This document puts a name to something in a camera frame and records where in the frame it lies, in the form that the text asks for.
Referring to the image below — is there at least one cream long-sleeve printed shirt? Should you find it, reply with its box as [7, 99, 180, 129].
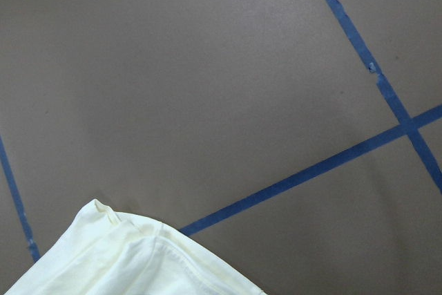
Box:
[7, 199, 263, 294]

